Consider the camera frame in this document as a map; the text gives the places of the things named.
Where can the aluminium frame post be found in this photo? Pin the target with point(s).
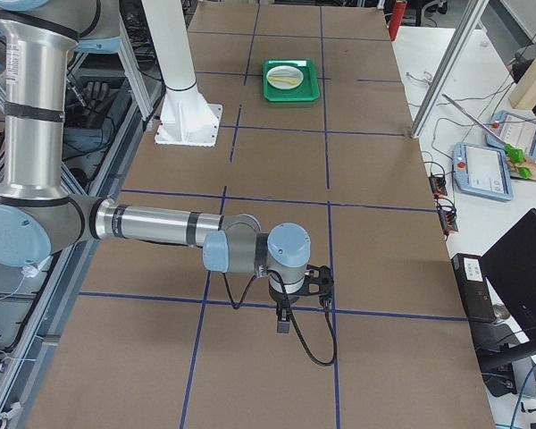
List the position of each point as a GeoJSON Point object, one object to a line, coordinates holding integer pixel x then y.
{"type": "Point", "coordinates": [456, 46]}

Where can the near blue teach pendant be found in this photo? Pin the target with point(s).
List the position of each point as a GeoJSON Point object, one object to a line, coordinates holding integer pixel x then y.
{"type": "Point", "coordinates": [482, 171]}

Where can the white pedestal column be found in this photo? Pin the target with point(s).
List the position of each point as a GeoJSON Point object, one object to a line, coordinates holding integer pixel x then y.
{"type": "Point", "coordinates": [186, 119]}

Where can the red fire extinguisher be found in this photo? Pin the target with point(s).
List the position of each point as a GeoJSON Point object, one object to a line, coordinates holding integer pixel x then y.
{"type": "Point", "coordinates": [396, 17]}

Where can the blue teach pendant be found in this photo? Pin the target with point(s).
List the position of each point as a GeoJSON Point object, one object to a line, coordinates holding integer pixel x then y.
{"type": "Point", "coordinates": [515, 130]}
{"type": "Point", "coordinates": [482, 171]}

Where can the orange black adapter box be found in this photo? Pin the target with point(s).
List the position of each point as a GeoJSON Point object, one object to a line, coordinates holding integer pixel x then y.
{"type": "Point", "coordinates": [438, 185]}

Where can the white round plate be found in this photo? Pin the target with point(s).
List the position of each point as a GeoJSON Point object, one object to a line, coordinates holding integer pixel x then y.
{"type": "Point", "coordinates": [288, 71]}

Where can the black computer box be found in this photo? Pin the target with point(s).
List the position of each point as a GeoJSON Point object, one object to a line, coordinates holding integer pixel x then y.
{"type": "Point", "coordinates": [474, 291]}

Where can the green reach grabber tool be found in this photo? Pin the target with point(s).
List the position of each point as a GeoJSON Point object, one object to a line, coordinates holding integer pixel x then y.
{"type": "Point", "coordinates": [514, 156]}

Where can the yellow plastic spoon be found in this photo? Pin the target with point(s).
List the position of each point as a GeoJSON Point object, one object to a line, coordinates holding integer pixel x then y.
{"type": "Point", "coordinates": [284, 79]}

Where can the far blue teach pendant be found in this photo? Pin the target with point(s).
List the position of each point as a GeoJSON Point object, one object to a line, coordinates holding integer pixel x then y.
{"type": "Point", "coordinates": [515, 130]}

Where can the green plastic tray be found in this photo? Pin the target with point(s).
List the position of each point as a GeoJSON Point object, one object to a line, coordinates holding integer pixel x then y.
{"type": "Point", "coordinates": [308, 91]}

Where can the black laptop monitor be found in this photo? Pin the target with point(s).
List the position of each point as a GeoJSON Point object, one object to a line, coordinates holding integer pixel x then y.
{"type": "Point", "coordinates": [510, 266]}

